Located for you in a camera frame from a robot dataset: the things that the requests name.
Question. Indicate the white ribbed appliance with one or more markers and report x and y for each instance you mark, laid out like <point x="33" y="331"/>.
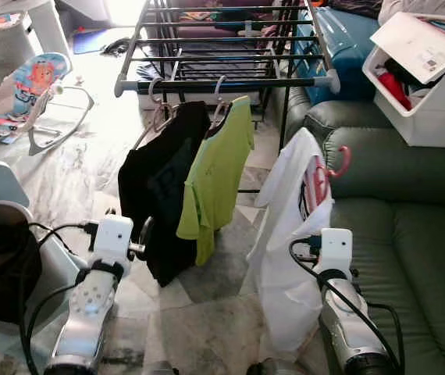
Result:
<point x="12" y="51"/>

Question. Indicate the red plastic hanger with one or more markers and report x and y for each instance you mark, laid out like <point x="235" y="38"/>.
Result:
<point x="347" y="158"/>

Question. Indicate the black t-shirt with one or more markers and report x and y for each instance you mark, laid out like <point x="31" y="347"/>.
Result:
<point x="160" y="195"/>

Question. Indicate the dark green leather sofa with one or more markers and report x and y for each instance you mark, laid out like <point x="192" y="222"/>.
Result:
<point x="418" y="258"/>

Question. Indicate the metal clothes drying rack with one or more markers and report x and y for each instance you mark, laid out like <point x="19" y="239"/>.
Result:
<point x="207" y="83"/>

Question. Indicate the red cloth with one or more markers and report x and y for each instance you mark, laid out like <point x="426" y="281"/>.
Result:
<point x="394" y="90"/>

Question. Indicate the left robot leg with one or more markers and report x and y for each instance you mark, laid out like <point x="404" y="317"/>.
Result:
<point x="164" y="369"/>

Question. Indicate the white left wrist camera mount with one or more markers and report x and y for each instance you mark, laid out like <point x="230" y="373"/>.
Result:
<point x="113" y="234"/>

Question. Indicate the robot leg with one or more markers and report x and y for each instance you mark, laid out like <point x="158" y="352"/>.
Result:
<point x="277" y="367"/>
<point x="164" y="369"/>

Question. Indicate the blue plastic container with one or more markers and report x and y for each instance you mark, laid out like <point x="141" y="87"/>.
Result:
<point x="347" y="47"/>

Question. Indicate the white plastic storage box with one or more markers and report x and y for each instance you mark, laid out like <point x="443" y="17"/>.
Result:
<point x="441" y="117"/>

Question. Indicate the grey laundry basket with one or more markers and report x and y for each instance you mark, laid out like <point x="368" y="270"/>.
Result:
<point x="4" y="209"/>

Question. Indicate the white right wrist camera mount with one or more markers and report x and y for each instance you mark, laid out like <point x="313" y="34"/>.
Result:
<point x="336" y="246"/>

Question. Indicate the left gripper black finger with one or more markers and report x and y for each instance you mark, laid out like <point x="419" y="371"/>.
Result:
<point x="144" y="234"/>
<point x="111" y="212"/>

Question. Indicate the blue floor mat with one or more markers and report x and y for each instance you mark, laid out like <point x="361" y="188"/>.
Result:
<point x="90" y="41"/>

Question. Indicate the colourful baby bouncer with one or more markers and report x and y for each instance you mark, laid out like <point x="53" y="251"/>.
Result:
<point x="31" y="78"/>

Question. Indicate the small dark cloth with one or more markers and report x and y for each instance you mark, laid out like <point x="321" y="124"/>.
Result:
<point x="117" y="47"/>

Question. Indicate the right robot leg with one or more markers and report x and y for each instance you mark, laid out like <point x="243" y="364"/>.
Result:
<point x="277" y="367"/>

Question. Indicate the lime green t-shirt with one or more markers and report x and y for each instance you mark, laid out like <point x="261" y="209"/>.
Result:
<point x="222" y="172"/>

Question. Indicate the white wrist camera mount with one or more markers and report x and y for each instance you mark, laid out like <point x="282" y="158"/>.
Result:
<point x="113" y="234"/>
<point x="336" y="246"/>

